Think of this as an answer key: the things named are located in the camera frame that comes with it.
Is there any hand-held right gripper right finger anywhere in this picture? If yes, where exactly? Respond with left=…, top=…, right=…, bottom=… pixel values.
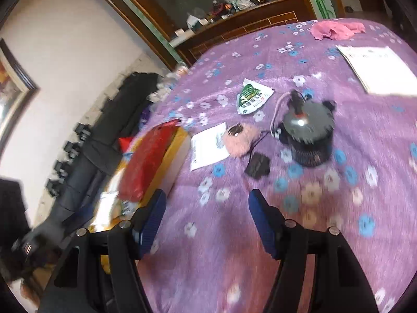
left=248, top=188, right=380, bottom=313

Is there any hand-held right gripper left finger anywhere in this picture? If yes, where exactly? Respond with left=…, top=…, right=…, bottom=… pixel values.
left=37, top=188, right=167, bottom=313

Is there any red packet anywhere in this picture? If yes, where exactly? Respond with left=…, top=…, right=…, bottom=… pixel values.
left=117, top=121, right=182, bottom=203

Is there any white foam box yellow tape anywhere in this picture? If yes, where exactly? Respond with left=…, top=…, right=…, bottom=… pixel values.
left=89, top=125, right=192, bottom=268

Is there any black power adapter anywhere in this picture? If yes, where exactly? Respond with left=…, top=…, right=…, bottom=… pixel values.
left=245, top=130, right=275, bottom=180

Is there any red fabric bag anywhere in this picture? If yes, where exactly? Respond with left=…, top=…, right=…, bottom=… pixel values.
left=118, top=136, right=135, bottom=153

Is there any pink fluffy pouch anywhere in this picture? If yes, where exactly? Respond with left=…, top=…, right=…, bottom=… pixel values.
left=222, top=122, right=262, bottom=159

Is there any black sofa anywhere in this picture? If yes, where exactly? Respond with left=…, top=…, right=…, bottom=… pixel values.
left=46, top=111, right=154, bottom=239

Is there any white leaflet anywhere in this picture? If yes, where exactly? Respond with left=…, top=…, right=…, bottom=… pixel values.
left=190, top=122, right=229, bottom=172

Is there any green white packet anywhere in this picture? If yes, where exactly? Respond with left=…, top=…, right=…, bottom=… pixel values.
left=236, top=79, right=275, bottom=116

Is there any white plastic bag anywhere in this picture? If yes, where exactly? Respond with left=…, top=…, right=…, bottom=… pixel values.
left=148, top=84, right=170, bottom=104

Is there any black long bag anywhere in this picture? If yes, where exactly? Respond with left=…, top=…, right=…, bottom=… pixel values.
left=115, top=72, right=163, bottom=128

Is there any purple floral blanket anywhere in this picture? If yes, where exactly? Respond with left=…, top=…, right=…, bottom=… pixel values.
left=130, top=18, right=417, bottom=313

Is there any clear plastic bag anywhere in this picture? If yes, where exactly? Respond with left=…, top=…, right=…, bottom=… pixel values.
left=164, top=64, right=190, bottom=86

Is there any white flat box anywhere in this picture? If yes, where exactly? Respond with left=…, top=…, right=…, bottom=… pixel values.
left=169, top=29, right=193, bottom=47

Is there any white flat paper packet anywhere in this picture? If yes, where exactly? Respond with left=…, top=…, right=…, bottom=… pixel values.
left=336, top=45, right=417, bottom=96

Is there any brown wooden cabinet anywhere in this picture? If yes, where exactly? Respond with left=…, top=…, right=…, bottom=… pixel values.
left=80, top=0, right=342, bottom=70

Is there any white tissue box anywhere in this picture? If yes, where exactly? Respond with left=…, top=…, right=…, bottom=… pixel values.
left=186, top=15, right=210, bottom=33

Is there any pink cloth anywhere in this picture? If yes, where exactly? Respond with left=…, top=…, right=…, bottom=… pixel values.
left=310, top=20, right=366, bottom=41

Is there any pink cable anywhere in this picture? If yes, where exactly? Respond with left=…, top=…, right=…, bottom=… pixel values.
left=270, top=92, right=294, bottom=131

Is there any framed wall picture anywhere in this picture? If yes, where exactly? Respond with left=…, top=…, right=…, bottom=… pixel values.
left=0, top=37, right=40, bottom=151

